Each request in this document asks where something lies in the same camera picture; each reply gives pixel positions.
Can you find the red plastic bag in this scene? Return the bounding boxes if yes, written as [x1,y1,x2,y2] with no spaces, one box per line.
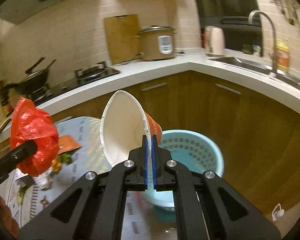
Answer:
[10,98,59,177]

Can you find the white orange paper bowl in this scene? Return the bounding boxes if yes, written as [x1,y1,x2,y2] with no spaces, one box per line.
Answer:
[99,90,163,168]

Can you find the green leafy vegetable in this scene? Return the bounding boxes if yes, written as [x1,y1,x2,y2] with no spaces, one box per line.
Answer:
[58,152,72,165]

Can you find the light blue perforated trash basket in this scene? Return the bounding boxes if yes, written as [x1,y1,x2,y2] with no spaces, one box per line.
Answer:
[144,129,224,211]

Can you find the orange snack wrapper right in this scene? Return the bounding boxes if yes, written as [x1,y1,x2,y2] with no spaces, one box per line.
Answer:
[58,135,82,154]

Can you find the black wok pan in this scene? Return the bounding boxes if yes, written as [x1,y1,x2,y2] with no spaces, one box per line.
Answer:
[3,57,57,95]

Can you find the black gas stove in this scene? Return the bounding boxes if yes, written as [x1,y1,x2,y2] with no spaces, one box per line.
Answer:
[27,61,121,106]

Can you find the chrome sink faucet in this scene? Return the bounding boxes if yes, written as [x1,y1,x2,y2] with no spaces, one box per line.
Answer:
[248,10,278,74]

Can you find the stainless steel sink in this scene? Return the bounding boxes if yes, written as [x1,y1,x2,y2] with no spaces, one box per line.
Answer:
[210,57,300,91]

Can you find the beige rice cooker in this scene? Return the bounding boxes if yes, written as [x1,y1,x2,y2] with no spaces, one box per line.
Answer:
[138,25,175,61]

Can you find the white electric kettle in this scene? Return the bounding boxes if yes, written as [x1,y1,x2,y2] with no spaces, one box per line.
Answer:
[204,25,225,56]

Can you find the yellow dish soap bottle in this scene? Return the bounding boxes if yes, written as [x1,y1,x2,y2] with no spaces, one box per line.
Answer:
[276,38,289,73]

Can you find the wooden cutting board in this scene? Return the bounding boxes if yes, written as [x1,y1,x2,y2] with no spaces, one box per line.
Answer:
[104,14,141,64]

